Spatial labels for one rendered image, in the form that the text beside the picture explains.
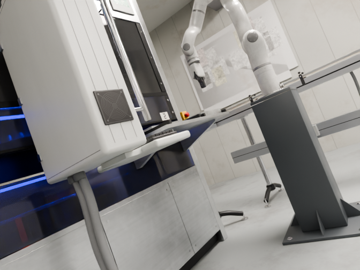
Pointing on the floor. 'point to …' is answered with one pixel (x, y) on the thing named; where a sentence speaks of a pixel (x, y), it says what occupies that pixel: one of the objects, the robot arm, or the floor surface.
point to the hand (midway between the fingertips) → (202, 84)
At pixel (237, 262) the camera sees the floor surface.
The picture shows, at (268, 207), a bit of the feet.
